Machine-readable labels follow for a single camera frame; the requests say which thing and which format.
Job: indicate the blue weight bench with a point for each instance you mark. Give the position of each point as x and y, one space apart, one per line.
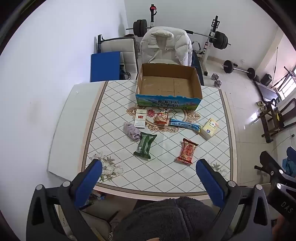
197 67

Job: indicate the open cardboard box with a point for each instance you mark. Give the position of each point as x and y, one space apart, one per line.
161 102

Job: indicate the chrome dumbbell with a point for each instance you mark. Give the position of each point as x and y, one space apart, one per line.
216 80

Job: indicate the black exercise machine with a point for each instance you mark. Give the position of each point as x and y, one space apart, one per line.
268 91

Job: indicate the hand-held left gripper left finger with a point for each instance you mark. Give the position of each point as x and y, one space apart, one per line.
89 183

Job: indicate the floor barbell with black plates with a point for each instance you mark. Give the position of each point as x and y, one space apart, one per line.
228 66

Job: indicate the small black box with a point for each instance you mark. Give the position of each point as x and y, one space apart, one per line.
266 80

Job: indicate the green snack packet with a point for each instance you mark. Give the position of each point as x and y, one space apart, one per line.
144 146

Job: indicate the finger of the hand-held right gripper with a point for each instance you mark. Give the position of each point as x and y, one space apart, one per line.
269 162

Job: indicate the white chair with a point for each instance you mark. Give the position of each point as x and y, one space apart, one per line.
115 45

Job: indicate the white board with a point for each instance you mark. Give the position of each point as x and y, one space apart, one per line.
69 129

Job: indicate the red snack packet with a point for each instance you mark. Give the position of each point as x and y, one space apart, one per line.
187 151

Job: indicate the yellow tissue pack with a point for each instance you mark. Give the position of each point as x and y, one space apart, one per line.
209 128

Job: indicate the person's dark fleece clothing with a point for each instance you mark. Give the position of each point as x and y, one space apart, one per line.
166 220

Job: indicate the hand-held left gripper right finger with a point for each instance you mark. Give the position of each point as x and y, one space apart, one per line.
211 183

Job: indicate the white cigarette pack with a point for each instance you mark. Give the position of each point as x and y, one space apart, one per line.
140 119

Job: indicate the orange snack packet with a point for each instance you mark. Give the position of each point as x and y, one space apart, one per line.
161 118

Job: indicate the blue cloth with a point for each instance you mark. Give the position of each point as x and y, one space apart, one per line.
291 162

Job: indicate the white puffer jacket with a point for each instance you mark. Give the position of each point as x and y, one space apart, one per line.
161 46

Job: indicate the purple cloth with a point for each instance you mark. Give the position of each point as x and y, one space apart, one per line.
131 132

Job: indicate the dark wooden chair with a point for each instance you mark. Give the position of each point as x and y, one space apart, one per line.
272 118

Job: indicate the long blue packet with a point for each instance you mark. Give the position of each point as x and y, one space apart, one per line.
185 125

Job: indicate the white weight rack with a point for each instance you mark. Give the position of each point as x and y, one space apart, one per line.
209 46

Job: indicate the racked barbell with black plates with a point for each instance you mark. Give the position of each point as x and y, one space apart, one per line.
141 27

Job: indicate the person's right hand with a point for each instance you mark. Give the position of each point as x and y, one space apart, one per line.
278 228

